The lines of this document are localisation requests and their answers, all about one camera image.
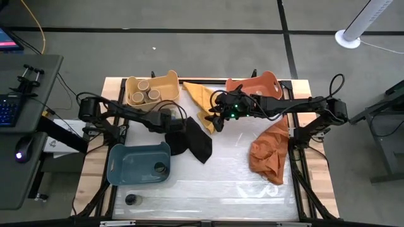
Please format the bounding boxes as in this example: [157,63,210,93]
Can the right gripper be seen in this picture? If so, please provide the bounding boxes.
[204,90,255,133]

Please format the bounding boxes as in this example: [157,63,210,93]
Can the black cloth napkin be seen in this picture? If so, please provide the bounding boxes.
[164,116,213,165]

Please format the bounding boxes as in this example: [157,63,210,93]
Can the tan-lid spice jar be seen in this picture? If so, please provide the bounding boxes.
[147,88,161,102]
[131,91,145,105]

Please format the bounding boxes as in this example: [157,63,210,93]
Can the tan-lid jar green label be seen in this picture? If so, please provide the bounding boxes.
[137,79,152,92]

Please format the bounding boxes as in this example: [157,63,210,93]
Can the yellow cloth napkin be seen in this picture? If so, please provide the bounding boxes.
[182,81,223,135]

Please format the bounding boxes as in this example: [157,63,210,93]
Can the yellow plastic bin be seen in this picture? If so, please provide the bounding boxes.
[125,69,181,112]

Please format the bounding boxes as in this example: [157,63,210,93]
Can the orange cloth napkin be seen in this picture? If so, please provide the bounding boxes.
[249,115,290,186]

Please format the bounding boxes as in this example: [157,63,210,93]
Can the blue-grey plastic bin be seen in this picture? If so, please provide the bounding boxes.
[106,141,172,186]

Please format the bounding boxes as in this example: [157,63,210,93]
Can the orange plastic bin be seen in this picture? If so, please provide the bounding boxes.
[225,71,283,101]

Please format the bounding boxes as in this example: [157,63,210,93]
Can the small black cap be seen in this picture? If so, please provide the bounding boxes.
[124,194,143,206]

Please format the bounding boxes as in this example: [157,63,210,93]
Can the white paper sheet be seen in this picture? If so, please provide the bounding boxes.
[44,118,88,158]

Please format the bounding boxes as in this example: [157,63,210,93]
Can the black computer mouse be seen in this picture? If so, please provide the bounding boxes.
[14,136,35,164]

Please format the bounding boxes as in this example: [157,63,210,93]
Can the black clamp stand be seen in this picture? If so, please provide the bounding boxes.
[9,64,45,98]

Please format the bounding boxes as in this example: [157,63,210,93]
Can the black backlit keyboard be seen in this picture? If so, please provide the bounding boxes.
[0,93,22,127]

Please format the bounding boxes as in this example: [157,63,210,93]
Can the dark grey desk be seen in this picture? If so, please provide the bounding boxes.
[348,79,404,184]

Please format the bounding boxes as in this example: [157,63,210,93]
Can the computer screen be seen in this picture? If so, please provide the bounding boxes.
[0,26,25,53]

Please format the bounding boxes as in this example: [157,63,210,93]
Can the black table frame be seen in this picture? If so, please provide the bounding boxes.
[71,69,340,227]

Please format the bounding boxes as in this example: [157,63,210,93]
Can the yellow cable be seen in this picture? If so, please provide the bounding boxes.
[20,0,47,55]

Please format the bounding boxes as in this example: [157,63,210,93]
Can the white power cable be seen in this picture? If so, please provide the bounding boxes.
[359,39,404,55]

